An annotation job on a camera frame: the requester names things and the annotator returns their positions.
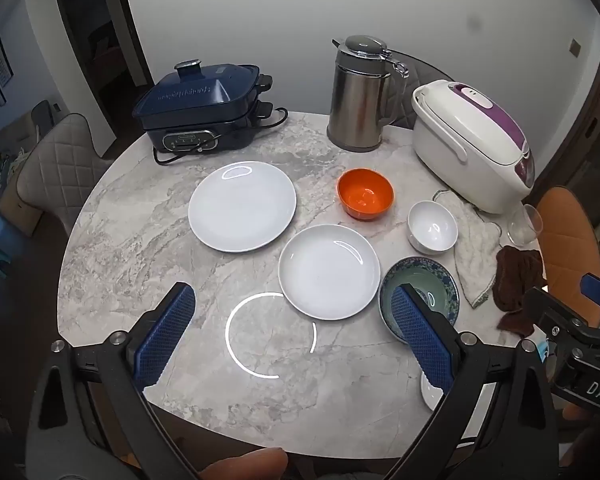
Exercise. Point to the wall switch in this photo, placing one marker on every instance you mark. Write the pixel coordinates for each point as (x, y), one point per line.
(575, 47)

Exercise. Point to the navy electric multi-cooker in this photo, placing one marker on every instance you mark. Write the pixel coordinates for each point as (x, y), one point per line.
(200, 95)

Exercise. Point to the stainless steel thermos jug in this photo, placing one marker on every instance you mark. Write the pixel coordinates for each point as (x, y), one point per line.
(360, 100)

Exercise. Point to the white dish cloth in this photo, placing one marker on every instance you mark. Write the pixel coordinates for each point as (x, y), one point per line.
(475, 255)

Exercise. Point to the dark wooden door frame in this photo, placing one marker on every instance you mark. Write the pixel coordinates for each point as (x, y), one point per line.
(135, 35)

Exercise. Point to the white bowl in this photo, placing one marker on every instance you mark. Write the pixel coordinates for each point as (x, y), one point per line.
(430, 225)

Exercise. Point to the blue face mask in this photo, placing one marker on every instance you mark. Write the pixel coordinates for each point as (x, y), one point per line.
(541, 350)

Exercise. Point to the person's left hand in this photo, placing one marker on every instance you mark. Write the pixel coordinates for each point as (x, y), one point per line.
(250, 465)

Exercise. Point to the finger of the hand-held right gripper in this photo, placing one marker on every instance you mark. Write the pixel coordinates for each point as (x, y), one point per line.
(545, 305)
(594, 290)

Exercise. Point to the white ceramic spoon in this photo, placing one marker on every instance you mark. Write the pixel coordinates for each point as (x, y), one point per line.
(430, 395)

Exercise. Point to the orange bowl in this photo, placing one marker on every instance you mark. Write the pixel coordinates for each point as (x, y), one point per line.
(365, 195)

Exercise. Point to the white and purple rice cooker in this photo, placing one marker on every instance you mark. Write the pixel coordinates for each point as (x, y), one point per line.
(460, 130)

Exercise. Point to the brown cloth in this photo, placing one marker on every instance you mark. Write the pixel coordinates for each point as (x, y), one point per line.
(517, 280)

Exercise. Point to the beige quilted chair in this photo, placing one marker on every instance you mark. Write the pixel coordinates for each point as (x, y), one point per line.
(55, 170)

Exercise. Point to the small white plate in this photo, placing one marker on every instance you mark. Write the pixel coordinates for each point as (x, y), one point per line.
(325, 275)

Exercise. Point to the dark blue electronic device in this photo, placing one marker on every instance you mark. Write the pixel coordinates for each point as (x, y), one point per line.
(159, 160)

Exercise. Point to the grey chair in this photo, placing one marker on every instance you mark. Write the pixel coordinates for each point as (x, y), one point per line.
(422, 72)

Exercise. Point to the clear drinking glass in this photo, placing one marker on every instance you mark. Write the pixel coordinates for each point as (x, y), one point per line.
(522, 230)

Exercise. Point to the green blue floral bowl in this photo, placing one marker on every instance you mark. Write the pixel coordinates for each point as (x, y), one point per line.
(430, 275)

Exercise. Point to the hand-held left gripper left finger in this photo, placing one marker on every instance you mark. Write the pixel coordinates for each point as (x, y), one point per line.
(165, 332)

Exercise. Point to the orange chair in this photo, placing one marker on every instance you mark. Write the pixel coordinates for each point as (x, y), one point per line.
(565, 230)

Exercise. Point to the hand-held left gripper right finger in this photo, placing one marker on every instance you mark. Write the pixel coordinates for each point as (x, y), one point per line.
(420, 340)

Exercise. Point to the large white plate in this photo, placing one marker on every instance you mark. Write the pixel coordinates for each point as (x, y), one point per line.
(240, 210)

